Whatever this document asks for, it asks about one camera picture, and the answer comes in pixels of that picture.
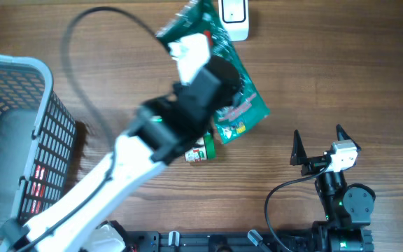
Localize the grey plastic basket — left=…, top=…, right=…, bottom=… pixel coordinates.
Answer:
left=0, top=55, right=76, bottom=245

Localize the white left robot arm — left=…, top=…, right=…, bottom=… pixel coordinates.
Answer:
left=0, top=56, right=241, bottom=251

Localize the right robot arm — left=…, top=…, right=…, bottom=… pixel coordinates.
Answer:
left=290, top=125, right=376, bottom=252

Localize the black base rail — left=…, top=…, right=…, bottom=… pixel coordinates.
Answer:
left=92, top=220, right=374, bottom=252

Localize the jar with green lid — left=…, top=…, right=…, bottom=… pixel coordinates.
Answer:
left=184, top=132, right=216, bottom=162

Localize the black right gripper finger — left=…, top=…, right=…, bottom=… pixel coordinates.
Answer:
left=290, top=129, right=308, bottom=166
left=336, top=124, right=361, bottom=152

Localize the green gloves packet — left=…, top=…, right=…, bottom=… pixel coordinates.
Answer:
left=156, top=0, right=270, bottom=144

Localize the white barcode scanner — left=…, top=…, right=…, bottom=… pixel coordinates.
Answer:
left=218, top=0, right=250, bottom=42

